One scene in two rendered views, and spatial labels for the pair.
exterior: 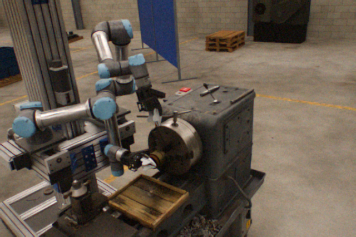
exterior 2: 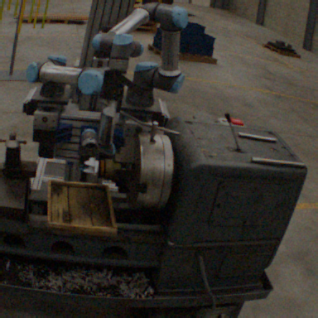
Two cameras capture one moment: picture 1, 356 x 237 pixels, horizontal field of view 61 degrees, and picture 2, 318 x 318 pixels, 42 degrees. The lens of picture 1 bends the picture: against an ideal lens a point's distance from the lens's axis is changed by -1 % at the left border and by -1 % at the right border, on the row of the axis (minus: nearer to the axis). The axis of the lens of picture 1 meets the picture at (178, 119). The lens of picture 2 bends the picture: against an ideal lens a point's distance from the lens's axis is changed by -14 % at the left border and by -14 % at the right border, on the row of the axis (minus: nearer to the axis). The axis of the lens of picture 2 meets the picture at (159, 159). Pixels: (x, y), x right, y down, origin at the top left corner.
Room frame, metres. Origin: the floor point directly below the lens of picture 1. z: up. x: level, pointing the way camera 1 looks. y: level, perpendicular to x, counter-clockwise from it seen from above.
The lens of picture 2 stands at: (0.20, -1.01, 1.98)
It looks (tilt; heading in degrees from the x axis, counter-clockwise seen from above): 26 degrees down; 36
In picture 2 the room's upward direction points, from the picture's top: 11 degrees clockwise
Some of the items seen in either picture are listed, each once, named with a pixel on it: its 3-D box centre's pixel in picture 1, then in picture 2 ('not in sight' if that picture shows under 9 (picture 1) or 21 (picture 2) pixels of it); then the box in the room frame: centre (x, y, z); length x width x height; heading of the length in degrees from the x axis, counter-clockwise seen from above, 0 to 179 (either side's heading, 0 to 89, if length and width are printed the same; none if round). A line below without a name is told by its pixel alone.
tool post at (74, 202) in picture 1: (82, 200); (12, 155); (1.15, 0.47, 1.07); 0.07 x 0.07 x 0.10; 52
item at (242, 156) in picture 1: (208, 197); (198, 278); (1.90, -0.19, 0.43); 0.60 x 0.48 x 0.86; 142
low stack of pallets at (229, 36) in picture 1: (225, 40); not in sight; (9.59, -1.64, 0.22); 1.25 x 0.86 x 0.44; 147
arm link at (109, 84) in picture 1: (105, 89); (146, 74); (2.00, 0.48, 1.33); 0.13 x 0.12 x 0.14; 107
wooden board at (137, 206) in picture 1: (147, 198); (79, 206); (1.37, 0.20, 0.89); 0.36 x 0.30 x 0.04; 52
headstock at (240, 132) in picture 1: (207, 124); (231, 180); (1.90, -0.19, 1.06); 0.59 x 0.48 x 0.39; 142
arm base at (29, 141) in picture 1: (38, 131); (52, 85); (1.64, 0.83, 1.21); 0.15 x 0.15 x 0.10
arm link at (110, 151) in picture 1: (114, 152); (89, 140); (1.57, 0.39, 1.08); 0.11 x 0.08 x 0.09; 51
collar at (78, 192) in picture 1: (77, 189); (12, 141); (1.15, 0.48, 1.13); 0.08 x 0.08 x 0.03
